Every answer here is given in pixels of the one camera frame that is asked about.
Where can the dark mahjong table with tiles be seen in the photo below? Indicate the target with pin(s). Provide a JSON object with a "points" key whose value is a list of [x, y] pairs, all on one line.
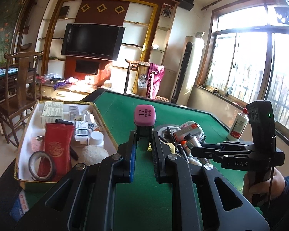
{"points": [[4, 75]]}

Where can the yellow soap block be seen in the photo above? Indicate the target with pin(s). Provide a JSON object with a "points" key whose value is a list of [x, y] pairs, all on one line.
{"points": [[169, 147]]}

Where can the dark wooden armchair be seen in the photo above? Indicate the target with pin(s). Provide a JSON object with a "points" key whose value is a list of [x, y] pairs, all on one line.
{"points": [[19, 96]]}

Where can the short black marker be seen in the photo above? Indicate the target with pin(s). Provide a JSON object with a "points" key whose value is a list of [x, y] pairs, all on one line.
{"points": [[63, 122]]}

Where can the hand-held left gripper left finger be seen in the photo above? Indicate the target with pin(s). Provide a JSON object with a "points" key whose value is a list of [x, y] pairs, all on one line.
{"points": [[133, 160]]}

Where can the large white pill bottle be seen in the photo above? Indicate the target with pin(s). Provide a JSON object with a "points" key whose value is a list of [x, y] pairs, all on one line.
{"points": [[96, 138]]}

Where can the round grey table hub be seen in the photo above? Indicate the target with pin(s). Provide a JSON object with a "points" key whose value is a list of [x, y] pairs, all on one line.
{"points": [[165, 129]]}

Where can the wooden chair with medallion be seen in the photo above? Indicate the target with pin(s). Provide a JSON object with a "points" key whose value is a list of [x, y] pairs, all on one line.
{"points": [[141, 77]]}

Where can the red cloth pouch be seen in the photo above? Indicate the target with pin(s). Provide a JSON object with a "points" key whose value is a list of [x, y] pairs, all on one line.
{"points": [[57, 146]]}

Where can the white standing air conditioner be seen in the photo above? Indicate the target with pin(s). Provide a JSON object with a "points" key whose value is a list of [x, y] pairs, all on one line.
{"points": [[187, 69]]}

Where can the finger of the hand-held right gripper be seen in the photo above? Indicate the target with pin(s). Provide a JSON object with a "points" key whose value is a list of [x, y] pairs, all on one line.
{"points": [[204, 152], [221, 146]]}

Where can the red black wall ornament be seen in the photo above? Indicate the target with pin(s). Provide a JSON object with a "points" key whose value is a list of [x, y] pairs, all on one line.
{"points": [[167, 11]]}

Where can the person's right hand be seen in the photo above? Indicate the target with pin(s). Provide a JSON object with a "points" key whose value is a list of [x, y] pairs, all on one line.
{"points": [[278, 182]]}

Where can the purple plastic trinkets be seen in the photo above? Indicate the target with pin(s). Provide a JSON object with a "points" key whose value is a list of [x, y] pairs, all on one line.
{"points": [[62, 81]]}

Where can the small blue white box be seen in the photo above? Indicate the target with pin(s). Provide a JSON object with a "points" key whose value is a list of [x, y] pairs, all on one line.
{"points": [[73, 112]]}

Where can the black electric fireplace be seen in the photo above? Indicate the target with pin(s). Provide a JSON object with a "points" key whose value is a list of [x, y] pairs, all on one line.
{"points": [[87, 67]]}

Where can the grey box red label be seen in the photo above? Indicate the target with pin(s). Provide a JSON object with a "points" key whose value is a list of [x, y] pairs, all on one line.
{"points": [[183, 133]]}

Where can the small picture frame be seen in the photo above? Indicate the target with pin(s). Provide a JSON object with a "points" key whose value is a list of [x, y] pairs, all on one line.
{"points": [[200, 34]]}

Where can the blue white packet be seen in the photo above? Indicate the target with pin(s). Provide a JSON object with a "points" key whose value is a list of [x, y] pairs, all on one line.
{"points": [[19, 204]]}

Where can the black tape roll white core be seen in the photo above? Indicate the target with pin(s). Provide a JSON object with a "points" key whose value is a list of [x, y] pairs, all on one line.
{"points": [[33, 156]]}

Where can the white liquor bottle red cap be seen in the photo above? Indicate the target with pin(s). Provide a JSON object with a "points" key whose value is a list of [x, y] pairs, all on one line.
{"points": [[238, 125]]}

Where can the large wooden frame window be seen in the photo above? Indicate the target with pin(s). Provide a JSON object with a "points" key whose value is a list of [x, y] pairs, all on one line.
{"points": [[243, 60]]}

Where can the long black marker red cap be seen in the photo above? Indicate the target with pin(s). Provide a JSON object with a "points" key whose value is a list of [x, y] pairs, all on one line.
{"points": [[183, 151]]}

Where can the plain white bottle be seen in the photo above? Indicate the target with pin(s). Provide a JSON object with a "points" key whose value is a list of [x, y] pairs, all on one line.
{"points": [[86, 112]]}

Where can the magenta cloth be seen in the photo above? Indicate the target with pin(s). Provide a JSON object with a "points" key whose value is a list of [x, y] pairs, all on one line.
{"points": [[156, 77]]}

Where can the low wooden cabinet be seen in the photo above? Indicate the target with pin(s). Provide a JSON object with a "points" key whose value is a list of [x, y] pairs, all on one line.
{"points": [[62, 92]]}

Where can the black flat television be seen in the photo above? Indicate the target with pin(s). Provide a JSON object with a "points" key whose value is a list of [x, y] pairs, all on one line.
{"points": [[92, 42]]}

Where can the long white orange carton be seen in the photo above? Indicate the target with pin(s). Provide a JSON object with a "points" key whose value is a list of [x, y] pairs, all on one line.
{"points": [[95, 126]]}

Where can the white bottle green label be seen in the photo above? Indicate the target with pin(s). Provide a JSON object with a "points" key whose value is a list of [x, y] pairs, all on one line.
{"points": [[89, 118]]}

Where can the wooden wall shelf unit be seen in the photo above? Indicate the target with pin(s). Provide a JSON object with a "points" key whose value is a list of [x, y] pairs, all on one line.
{"points": [[139, 14]]}

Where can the white foam ball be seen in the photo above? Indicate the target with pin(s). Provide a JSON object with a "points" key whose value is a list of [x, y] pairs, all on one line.
{"points": [[94, 155]]}

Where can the large white box green print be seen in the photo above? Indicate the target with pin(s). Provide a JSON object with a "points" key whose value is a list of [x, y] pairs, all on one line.
{"points": [[51, 113]]}

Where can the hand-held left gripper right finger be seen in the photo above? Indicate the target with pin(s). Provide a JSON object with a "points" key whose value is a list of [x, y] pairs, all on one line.
{"points": [[155, 160]]}

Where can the white bottle red label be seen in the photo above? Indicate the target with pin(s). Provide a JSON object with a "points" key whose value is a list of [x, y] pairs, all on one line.
{"points": [[192, 144]]}

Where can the green gold cardboard tray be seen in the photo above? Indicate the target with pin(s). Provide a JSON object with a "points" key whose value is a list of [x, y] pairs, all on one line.
{"points": [[26, 134]]}

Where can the clear cartoon print pouch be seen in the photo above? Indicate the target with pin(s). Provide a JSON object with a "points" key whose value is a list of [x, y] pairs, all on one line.
{"points": [[198, 130]]}

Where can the black marker pink cap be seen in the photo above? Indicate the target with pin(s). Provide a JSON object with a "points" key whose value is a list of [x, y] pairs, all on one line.
{"points": [[144, 118]]}

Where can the flower wall painting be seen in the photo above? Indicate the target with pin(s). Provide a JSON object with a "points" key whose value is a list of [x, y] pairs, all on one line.
{"points": [[2, 21]]}

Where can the white carton with barcode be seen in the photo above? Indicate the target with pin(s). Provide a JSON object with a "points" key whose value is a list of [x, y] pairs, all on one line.
{"points": [[80, 131]]}

